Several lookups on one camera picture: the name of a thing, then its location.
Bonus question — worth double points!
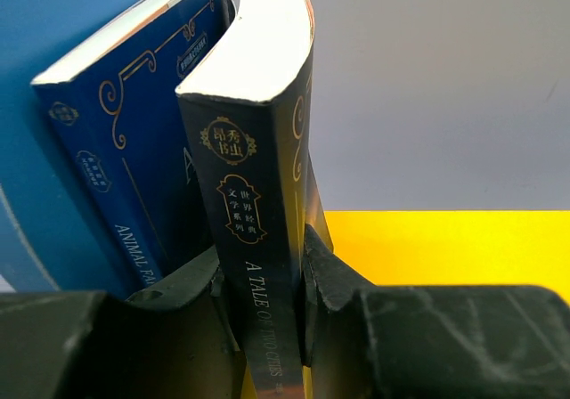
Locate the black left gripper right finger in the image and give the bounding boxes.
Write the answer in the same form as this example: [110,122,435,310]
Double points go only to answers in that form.
[303,226,569,398]

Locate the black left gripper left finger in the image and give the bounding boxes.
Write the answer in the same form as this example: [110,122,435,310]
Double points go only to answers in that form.
[1,248,245,398]

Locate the Animal Farm book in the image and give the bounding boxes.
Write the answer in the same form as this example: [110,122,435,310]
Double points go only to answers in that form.
[31,0,227,286]

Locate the A Tale of Two Cities book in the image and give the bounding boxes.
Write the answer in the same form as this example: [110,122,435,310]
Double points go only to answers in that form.
[175,0,314,398]

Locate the blue yellow wooden bookshelf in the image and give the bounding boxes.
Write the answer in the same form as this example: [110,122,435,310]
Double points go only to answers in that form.
[1,0,569,297]

